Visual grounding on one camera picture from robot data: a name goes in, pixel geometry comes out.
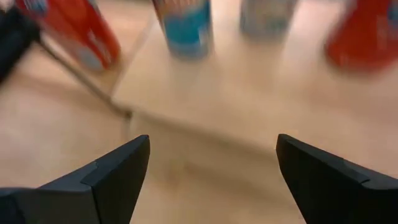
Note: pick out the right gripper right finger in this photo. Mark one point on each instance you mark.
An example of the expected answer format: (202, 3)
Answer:
(335, 186)

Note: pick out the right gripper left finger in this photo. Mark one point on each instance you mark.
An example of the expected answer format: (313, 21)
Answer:
(93, 193)

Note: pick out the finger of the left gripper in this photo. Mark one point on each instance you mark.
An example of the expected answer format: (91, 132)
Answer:
(15, 40)

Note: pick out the red soda can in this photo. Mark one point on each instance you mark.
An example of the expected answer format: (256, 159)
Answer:
(77, 31)

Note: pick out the Fanta strawberry can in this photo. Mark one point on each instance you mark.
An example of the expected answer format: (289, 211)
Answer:
(363, 37)

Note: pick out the blue silver Red Bull can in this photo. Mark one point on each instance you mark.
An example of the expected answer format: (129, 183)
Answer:
(186, 31)

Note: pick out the Celsius Peach Vibe can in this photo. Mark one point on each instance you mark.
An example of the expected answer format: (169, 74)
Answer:
(267, 18)

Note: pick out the wooden shelf black metal frame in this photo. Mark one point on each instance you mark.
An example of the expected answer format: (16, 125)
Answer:
(248, 93)

